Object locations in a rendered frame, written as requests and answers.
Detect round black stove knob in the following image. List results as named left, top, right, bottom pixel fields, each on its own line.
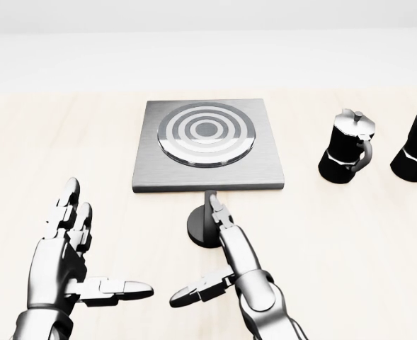
left=186, top=190, right=224, bottom=249

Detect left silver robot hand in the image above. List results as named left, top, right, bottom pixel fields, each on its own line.
left=27, top=176, right=155, bottom=313

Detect grey square stove plate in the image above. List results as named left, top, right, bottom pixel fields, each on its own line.
left=132, top=98, right=285, bottom=194

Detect black moka pot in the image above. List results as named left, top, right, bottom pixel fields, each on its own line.
left=389, top=107, right=417, bottom=183
left=317, top=108, right=377, bottom=185

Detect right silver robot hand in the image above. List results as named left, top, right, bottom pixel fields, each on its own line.
left=168, top=193, right=277, bottom=308

